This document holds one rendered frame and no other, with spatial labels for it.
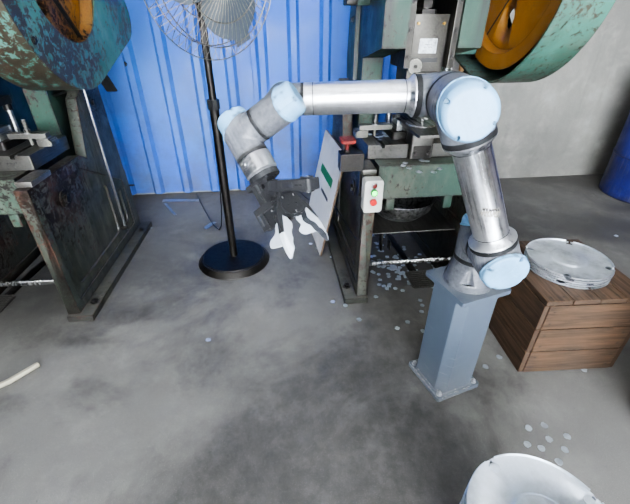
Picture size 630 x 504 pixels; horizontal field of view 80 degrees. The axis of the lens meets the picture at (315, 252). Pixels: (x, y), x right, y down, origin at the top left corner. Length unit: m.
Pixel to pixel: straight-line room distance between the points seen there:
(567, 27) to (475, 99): 0.84
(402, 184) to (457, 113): 0.85
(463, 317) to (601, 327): 0.60
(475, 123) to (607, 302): 0.96
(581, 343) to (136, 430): 1.59
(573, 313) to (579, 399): 0.32
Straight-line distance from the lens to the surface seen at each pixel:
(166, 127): 2.96
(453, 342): 1.33
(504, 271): 1.04
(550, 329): 1.60
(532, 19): 1.83
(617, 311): 1.69
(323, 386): 1.48
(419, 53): 1.71
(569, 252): 1.74
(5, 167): 1.94
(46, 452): 1.58
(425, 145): 1.69
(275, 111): 0.83
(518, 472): 1.04
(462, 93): 0.84
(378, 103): 0.96
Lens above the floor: 1.16
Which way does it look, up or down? 32 degrees down
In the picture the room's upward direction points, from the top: straight up
